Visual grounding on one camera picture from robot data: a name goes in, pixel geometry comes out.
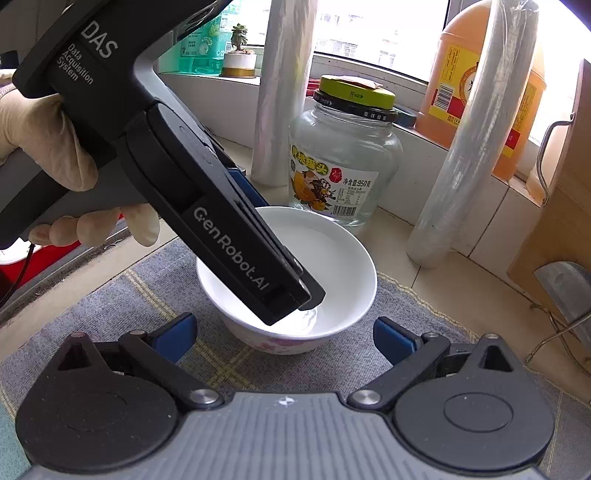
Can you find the checked grey blue towel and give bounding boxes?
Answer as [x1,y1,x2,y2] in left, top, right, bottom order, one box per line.
[0,237,591,480]

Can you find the person's left hand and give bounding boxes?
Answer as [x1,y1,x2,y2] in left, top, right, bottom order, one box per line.
[0,90,160,247]

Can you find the window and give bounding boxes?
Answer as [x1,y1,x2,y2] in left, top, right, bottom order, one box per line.
[152,0,591,148]

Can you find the steel kitchen sink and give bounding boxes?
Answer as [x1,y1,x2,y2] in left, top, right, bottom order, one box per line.
[0,222,185,324]

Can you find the red wash basin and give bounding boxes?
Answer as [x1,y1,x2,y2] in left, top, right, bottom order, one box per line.
[0,210,127,296]

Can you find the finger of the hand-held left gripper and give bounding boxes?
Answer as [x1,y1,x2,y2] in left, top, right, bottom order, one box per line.
[281,247,327,312]
[228,167,271,209]

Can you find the orange cooking oil jug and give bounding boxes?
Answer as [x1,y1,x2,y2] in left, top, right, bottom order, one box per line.
[416,0,548,181]

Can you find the steel kitchen knife black handle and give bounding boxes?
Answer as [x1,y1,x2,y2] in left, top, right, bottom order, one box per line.
[533,261,591,326]

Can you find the small potted succulent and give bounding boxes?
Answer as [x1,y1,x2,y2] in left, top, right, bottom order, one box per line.
[219,23,258,78]

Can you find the short plastic wrap roll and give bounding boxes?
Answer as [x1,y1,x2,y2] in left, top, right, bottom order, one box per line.
[252,0,317,188]

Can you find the black cable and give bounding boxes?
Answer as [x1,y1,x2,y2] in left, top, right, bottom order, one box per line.
[0,244,37,308]

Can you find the glass jar green lid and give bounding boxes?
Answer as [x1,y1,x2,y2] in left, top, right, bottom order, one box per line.
[288,75,404,227]

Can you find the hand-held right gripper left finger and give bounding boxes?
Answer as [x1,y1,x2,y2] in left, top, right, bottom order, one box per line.
[55,312,225,414]

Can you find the tall plastic wrap roll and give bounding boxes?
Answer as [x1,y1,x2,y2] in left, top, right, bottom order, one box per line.
[406,0,541,268]

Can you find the green dish soap bottle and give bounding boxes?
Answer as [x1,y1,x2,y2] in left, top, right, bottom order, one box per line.
[178,0,243,75]

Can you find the bamboo cutting board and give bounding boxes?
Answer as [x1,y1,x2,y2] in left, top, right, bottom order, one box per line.
[508,60,591,319]

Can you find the metal wire rack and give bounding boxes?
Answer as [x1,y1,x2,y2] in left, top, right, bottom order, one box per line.
[524,300,591,365]

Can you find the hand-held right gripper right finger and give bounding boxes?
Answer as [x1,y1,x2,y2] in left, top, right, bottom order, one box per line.
[347,318,527,414]

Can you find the white bowl pink flowers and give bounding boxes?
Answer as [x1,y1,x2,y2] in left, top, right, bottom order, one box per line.
[196,207,377,355]

